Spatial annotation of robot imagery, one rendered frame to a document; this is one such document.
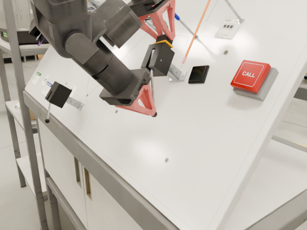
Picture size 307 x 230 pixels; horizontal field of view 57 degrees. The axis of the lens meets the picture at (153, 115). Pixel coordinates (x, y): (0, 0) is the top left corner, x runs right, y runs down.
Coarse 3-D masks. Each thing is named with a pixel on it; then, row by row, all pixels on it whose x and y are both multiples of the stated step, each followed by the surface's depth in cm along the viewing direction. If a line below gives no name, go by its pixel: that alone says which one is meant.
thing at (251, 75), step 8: (248, 64) 47; (256, 64) 46; (264, 64) 45; (240, 72) 48; (248, 72) 47; (256, 72) 46; (264, 72) 45; (232, 80) 48; (240, 80) 47; (248, 80) 46; (256, 80) 45; (240, 88) 47; (248, 88) 46; (256, 88) 45
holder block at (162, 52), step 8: (152, 48) 58; (160, 48) 57; (168, 48) 58; (152, 56) 57; (160, 56) 57; (168, 56) 58; (144, 64) 58; (152, 64) 56; (160, 64) 57; (168, 64) 58; (160, 72) 57
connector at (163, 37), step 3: (159, 36) 60; (162, 36) 60; (165, 36) 59; (156, 39) 61; (159, 39) 60; (162, 39) 59; (165, 39) 58; (168, 39) 59; (165, 42) 58; (171, 42) 60; (168, 45) 59
